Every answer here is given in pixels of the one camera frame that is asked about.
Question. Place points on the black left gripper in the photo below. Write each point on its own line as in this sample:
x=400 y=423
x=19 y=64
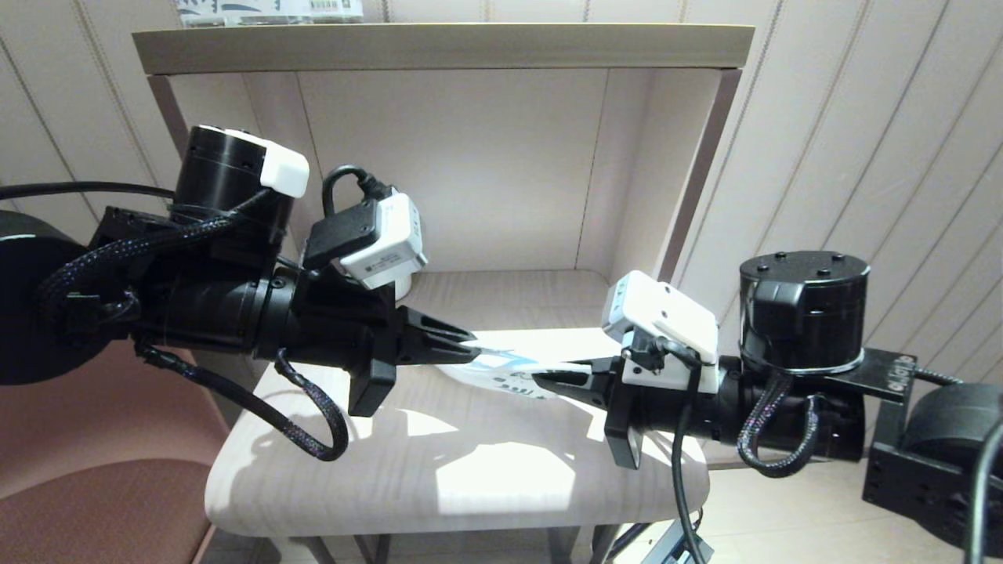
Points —
x=376 y=360

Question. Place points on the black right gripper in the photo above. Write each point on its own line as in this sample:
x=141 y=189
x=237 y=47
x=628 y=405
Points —
x=623 y=423

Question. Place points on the white floral plastic bag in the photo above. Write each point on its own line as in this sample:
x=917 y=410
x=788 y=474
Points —
x=501 y=372

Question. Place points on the white ribbed ceramic mug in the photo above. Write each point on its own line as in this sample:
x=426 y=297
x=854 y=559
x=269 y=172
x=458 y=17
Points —
x=403 y=286

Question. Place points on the light wooden desk with shelf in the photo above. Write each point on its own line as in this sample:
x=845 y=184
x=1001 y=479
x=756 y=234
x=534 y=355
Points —
x=470 y=157

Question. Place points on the patterned package with barcode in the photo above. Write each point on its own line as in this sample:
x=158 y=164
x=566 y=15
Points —
x=266 y=8

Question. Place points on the reddish brown chair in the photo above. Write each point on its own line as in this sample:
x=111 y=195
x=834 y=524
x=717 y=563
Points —
x=86 y=486

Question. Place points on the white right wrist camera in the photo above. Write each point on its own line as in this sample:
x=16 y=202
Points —
x=666 y=321

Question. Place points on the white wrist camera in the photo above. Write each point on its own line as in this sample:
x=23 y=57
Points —
x=376 y=243
x=666 y=321

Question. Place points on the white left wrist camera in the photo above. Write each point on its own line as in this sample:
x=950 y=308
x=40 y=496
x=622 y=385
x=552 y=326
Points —
x=376 y=243

